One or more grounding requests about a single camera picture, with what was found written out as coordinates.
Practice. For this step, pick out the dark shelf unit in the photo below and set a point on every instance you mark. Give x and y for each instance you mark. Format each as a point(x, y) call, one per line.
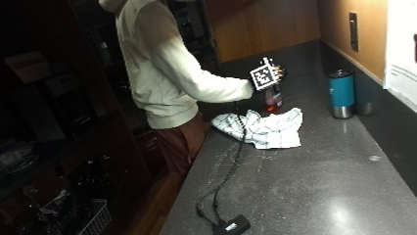
point(65, 107)

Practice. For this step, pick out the white marker cube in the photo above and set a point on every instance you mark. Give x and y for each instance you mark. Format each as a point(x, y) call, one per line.
point(263, 74)

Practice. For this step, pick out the white checked cloth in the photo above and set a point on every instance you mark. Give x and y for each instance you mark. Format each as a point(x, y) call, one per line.
point(265, 128)

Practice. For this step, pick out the teal steel tumbler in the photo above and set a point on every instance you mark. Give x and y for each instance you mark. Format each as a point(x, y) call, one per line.
point(341, 94)

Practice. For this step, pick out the red spray bottle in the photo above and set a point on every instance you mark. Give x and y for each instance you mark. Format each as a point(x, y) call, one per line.
point(273, 99)

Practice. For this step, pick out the small black box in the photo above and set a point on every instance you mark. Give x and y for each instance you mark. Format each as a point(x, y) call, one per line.
point(231, 225)

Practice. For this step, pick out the black wall outlet plate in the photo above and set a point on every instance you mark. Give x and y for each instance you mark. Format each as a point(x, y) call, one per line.
point(353, 31)

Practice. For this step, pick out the the person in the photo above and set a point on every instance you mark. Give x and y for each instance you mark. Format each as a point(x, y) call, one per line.
point(165, 71)

